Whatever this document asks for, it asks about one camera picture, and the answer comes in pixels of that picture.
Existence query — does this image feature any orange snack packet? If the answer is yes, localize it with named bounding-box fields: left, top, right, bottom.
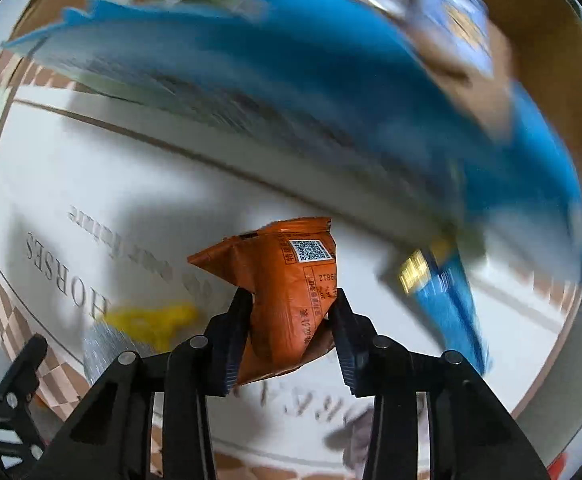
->
left=187, top=217, right=340, bottom=386

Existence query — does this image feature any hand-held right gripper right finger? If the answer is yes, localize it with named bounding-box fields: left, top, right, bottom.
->
left=328, top=287, right=552, bottom=480

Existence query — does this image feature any large blue plastic bag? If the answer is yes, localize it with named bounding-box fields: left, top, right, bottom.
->
left=1, top=0, right=582, bottom=311

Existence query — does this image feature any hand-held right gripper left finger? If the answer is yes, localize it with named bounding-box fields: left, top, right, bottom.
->
left=31, top=287, right=253, bottom=480

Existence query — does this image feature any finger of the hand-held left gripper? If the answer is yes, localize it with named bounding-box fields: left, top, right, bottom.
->
left=0, top=334, right=48, bottom=480

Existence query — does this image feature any small blue snack packet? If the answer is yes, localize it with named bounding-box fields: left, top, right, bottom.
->
left=380, top=237, right=492, bottom=376

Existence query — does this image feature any silver foil packet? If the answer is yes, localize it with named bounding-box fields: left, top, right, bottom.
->
left=80, top=324, right=144, bottom=388

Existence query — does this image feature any white printed mat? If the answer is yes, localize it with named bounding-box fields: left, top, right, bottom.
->
left=0, top=50, right=582, bottom=480

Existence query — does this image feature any blue and yellow packet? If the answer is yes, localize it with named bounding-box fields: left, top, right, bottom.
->
left=403, top=0, right=494, bottom=77

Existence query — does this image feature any red object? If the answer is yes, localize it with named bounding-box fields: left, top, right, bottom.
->
left=545, top=454, right=573, bottom=480

